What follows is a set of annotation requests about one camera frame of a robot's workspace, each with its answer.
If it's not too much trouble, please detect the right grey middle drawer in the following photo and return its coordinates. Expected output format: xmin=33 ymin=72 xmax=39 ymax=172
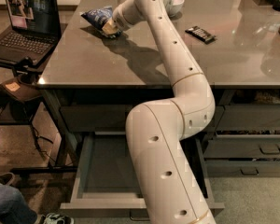
xmin=203 ymin=134 xmax=280 ymax=159

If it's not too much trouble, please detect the black cable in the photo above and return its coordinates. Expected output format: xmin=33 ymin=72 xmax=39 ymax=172
xmin=30 ymin=124 xmax=58 ymax=166

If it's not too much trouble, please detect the black laptop stand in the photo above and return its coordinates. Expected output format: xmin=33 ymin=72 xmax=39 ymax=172
xmin=0 ymin=23 xmax=78 ymax=175

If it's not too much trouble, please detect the open grey middle drawer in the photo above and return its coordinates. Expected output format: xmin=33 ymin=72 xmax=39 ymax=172
xmin=59 ymin=133 xmax=225 ymax=221

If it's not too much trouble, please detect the brown pouch with note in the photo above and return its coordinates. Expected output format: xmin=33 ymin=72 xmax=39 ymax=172
xmin=0 ymin=77 xmax=41 ymax=104

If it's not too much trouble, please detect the black candy bar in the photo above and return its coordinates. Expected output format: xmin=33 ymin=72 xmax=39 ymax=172
xmin=185 ymin=26 xmax=216 ymax=44

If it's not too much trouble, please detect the white ceramic bowl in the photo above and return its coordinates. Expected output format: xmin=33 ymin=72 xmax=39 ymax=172
xmin=168 ymin=0 xmax=185 ymax=17

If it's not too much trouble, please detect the black open laptop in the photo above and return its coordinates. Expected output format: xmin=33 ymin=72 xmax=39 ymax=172
xmin=0 ymin=0 xmax=62 ymax=67

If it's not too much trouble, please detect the green white sneaker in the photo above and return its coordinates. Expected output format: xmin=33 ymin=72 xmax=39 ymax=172
xmin=39 ymin=213 xmax=75 ymax=224

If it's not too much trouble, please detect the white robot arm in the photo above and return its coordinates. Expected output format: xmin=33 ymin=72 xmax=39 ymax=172
xmin=110 ymin=0 xmax=216 ymax=224

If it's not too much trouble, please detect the blue jeans leg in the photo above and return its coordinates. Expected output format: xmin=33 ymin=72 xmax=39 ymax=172
xmin=0 ymin=185 xmax=37 ymax=224

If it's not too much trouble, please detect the right grey top drawer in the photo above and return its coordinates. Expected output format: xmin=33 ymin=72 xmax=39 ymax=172
xmin=217 ymin=105 xmax=280 ymax=131

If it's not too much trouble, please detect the brown sneaker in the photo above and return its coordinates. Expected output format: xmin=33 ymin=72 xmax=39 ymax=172
xmin=0 ymin=172 xmax=15 ymax=186

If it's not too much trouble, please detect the right grey bottom drawer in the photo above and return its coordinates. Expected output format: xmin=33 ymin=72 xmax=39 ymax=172
xmin=205 ymin=160 xmax=280 ymax=177

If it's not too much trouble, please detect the blue chip bag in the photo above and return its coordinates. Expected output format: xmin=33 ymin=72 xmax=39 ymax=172
xmin=80 ymin=6 xmax=121 ymax=38

